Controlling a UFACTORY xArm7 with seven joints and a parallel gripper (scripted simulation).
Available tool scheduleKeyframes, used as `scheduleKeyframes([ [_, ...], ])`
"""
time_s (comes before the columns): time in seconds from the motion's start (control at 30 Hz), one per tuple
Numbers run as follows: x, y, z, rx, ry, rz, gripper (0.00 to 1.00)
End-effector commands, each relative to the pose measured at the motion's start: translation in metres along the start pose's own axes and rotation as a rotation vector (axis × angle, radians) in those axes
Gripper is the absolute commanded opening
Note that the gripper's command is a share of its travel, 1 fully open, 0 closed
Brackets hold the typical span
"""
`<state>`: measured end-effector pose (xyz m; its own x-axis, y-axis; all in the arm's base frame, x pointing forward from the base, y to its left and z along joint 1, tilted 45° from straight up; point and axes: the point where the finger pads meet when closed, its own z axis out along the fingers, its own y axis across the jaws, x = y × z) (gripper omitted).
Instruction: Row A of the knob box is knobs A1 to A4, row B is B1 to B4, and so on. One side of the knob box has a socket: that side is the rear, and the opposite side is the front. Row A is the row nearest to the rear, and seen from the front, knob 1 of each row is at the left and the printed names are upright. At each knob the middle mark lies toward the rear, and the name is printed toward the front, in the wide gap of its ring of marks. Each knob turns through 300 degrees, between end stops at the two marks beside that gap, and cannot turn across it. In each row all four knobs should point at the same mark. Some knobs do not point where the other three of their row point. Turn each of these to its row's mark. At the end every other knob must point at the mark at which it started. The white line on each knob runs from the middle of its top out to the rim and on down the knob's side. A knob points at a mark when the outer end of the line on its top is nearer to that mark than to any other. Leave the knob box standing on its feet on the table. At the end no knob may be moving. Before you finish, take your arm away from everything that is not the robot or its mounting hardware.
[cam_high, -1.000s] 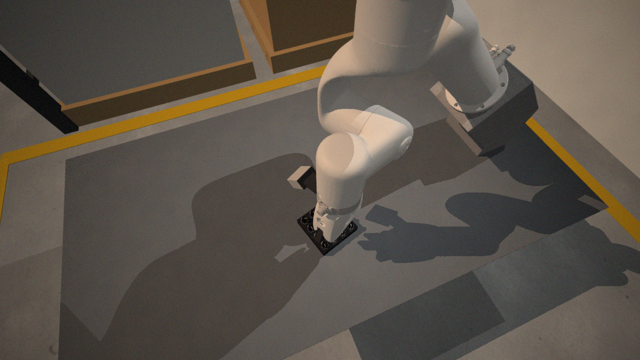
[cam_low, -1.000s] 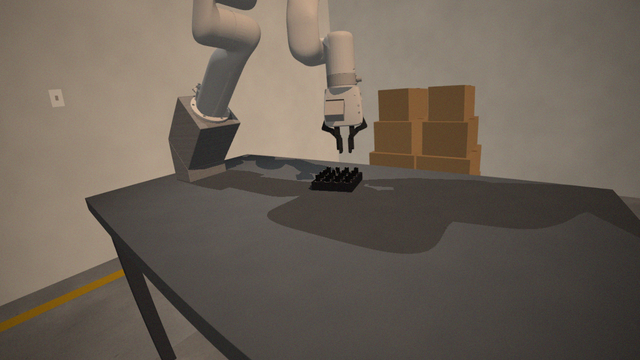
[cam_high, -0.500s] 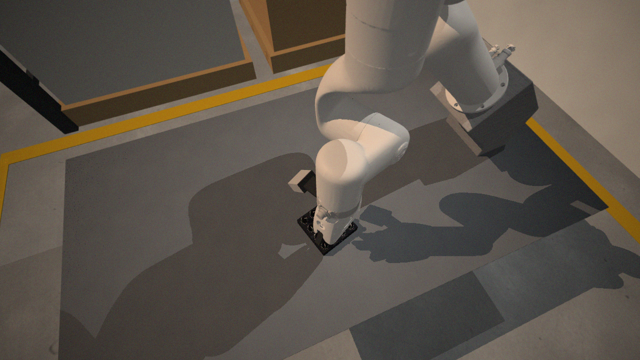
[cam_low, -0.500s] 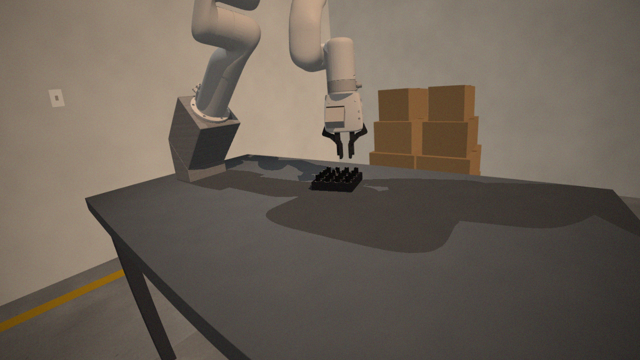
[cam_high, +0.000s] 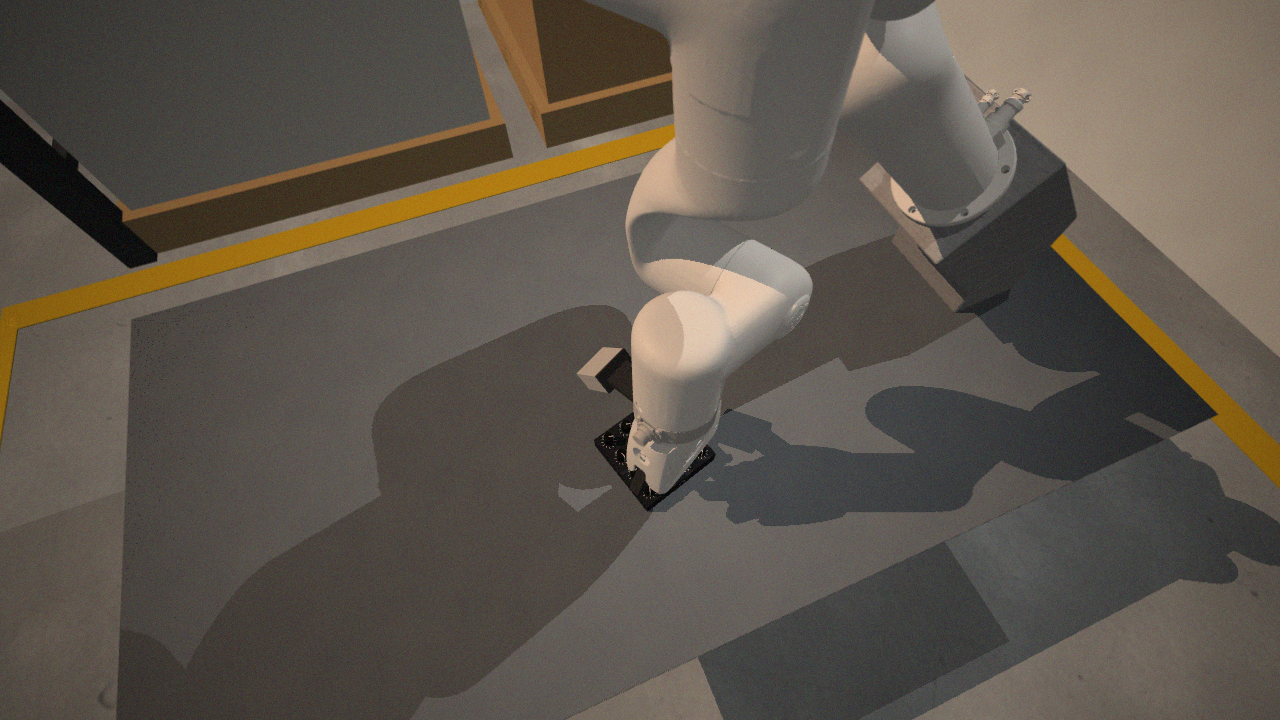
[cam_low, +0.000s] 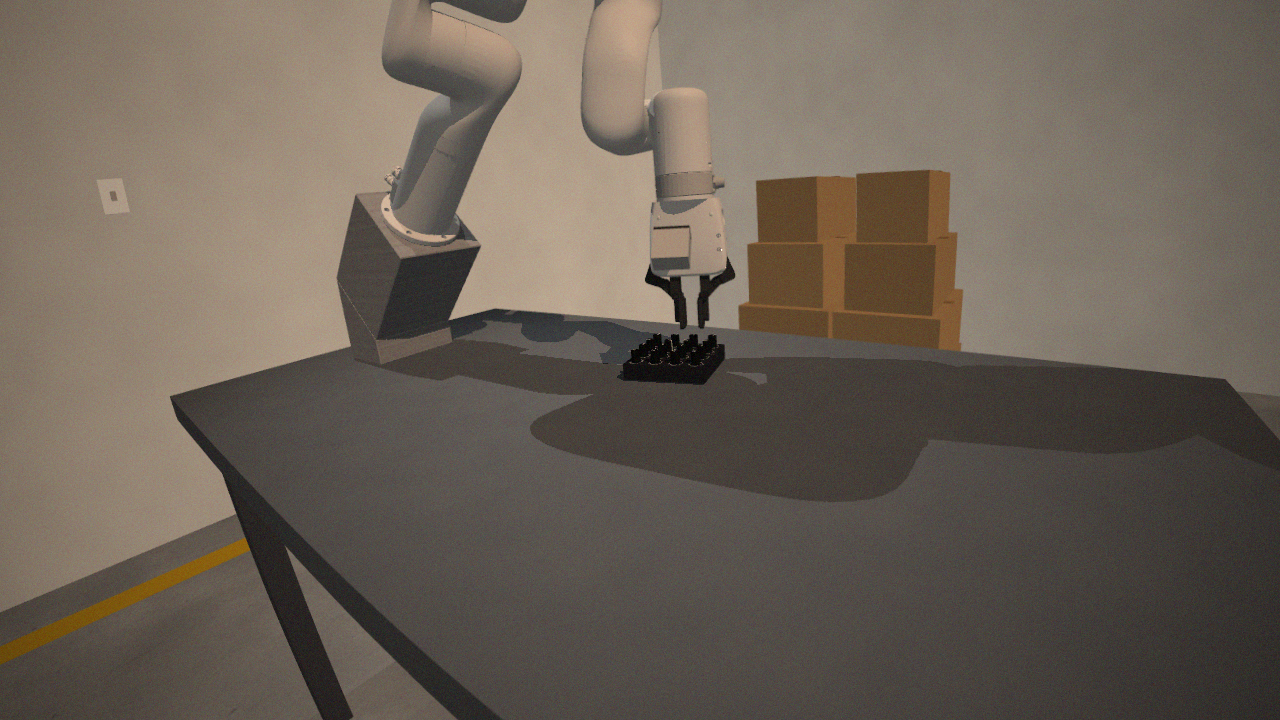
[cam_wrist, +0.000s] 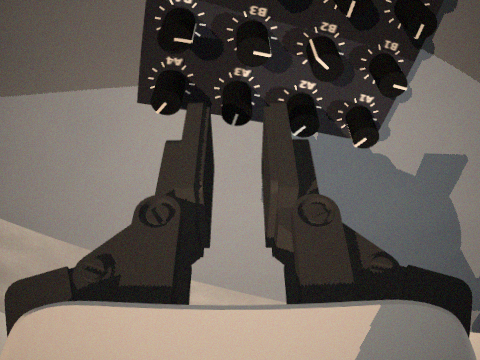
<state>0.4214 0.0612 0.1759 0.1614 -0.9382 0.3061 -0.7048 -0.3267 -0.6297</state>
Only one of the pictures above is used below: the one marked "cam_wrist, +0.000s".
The black knob box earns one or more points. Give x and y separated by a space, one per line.
216 46

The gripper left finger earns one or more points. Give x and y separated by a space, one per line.
168 233

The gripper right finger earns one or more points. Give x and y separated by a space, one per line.
333 262

